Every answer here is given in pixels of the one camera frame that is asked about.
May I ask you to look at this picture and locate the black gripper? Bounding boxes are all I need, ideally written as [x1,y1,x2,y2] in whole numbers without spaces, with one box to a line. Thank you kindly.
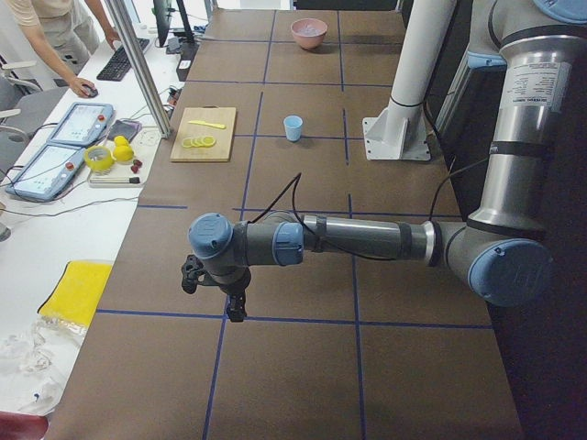
[219,273,250,323]

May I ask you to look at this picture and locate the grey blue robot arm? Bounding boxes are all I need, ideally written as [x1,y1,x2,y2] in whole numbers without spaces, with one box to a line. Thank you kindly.
[182,1,586,322]

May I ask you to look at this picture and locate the person's forearm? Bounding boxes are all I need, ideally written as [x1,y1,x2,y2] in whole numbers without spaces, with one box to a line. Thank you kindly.
[19,25,79,93]

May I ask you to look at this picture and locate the light blue plastic cup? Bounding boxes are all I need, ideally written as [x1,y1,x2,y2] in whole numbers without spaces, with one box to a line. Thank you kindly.
[283,115,304,142]

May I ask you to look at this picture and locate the pink bowl of ice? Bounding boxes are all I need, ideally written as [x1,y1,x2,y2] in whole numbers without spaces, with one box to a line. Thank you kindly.
[290,18,328,50]

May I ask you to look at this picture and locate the person's hand on mouse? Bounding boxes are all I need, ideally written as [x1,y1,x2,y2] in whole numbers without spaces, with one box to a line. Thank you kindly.
[67,76,97,98]

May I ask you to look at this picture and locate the person's other hand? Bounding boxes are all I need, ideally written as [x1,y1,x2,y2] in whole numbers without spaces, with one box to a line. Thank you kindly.
[103,26,120,50]

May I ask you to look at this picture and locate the yellow cloth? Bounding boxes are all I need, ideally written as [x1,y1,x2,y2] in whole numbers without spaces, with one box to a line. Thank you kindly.
[38,260,113,328]

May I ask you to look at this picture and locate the lemon slices row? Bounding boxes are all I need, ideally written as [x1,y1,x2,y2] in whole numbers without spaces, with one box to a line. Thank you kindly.
[182,136,216,149]

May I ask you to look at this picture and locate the white tray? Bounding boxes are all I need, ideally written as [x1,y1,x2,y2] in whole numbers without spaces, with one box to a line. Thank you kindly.
[88,130,161,187]

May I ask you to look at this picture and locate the strawberry on side tray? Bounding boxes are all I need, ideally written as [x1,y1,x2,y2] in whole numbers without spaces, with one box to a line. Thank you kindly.
[130,159,142,174]

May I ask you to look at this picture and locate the wooden cutting board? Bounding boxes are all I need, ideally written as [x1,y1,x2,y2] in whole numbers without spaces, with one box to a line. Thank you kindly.
[170,107,237,163]

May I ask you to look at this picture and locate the yellow plastic knife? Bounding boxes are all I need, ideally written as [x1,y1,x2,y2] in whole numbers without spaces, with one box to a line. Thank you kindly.
[188,120,227,129]

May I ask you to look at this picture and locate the yellow lemon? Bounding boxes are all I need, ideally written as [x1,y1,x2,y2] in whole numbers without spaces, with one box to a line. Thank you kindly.
[112,144,134,162]
[114,136,129,146]

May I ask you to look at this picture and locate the yellow tape roll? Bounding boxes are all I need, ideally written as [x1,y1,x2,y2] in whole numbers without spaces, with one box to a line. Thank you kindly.
[83,146,115,172]

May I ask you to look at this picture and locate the purple grey wallet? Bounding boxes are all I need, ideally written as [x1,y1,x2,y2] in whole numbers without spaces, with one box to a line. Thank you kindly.
[106,119,142,141]

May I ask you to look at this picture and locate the crumpled clear plastic bag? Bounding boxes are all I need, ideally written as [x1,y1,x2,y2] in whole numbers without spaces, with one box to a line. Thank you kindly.
[1,317,87,416]

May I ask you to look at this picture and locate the lower blue teach pendant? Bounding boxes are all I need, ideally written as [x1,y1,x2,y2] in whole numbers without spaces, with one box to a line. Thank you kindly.
[6,142,85,203]

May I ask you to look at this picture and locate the blue teach pendant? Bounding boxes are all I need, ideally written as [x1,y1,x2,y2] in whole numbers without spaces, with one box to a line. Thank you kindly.
[49,103,115,147]
[6,142,85,203]

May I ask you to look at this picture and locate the upper blue teach pendant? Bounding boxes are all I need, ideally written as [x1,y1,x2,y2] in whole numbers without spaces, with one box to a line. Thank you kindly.
[49,103,115,147]

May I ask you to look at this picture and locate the black computer mouse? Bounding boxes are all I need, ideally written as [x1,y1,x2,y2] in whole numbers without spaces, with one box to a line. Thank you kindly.
[83,84,99,98]

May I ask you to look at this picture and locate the black computer keyboard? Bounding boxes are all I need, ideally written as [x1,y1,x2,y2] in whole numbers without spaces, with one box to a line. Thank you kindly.
[96,45,131,82]

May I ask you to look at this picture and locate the black monitor stand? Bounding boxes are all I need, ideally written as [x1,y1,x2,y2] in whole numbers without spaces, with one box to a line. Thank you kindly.
[152,0,199,55]

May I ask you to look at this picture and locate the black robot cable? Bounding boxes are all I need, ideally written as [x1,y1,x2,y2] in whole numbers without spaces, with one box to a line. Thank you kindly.
[249,171,490,261]

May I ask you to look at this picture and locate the aluminium frame post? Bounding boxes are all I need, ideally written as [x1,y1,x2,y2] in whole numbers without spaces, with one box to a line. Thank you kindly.
[105,0,172,138]

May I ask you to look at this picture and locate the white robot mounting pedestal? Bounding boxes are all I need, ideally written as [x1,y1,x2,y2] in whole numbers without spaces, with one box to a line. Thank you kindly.
[362,0,457,161]

